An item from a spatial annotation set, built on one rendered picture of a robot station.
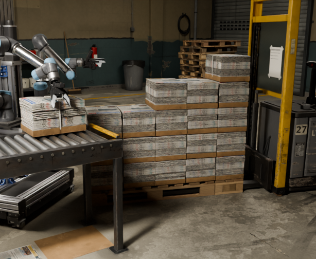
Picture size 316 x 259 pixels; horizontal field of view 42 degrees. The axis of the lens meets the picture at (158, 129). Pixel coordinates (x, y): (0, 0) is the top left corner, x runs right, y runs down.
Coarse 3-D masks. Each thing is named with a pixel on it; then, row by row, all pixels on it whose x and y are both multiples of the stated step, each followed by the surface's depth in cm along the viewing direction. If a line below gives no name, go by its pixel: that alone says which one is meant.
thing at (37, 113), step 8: (24, 104) 276; (32, 104) 264; (40, 104) 267; (48, 104) 270; (24, 112) 281; (32, 112) 265; (40, 112) 268; (48, 112) 271; (24, 120) 284; (32, 120) 268; (40, 120) 269; (48, 120) 273; (32, 128) 269; (40, 128) 270; (48, 128) 273
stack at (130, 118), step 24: (96, 120) 339; (120, 120) 344; (144, 120) 350; (168, 120) 356; (192, 120) 362; (216, 120) 367; (144, 144) 354; (168, 144) 360; (192, 144) 367; (216, 144) 374; (96, 168) 350; (144, 168) 360; (168, 168) 366; (192, 168) 372; (96, 192) 353; (144, 192) 380
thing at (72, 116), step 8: (72, 96) 294; (64, 104) 276; (72, 104) 279; (80, 104) 283; (64, 112) 277; (72, 112) 280; (80, 112) 284; (64, 120) 279; (72, 120) 282; (80, 120) 286
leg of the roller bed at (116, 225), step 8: (120, 160) 270; (120, 168) 271; (120, 176) 273; (120, 184) 274; (120, 192) 275; (120, 200) 276; (120, 208) 278; (120, 216) 279; (120, 224) 280; (120, 232) 282; (120, 240) 283; (120, 248) 285
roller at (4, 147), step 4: (0, 140) 263; (0, 144) 257; (4, 144) 254; (0, 148) 256; (4, 148) 249; (8, 148) 246; (4, 152) 248; (8, 152) 241; (12, 152) 238; (16, 152) 240
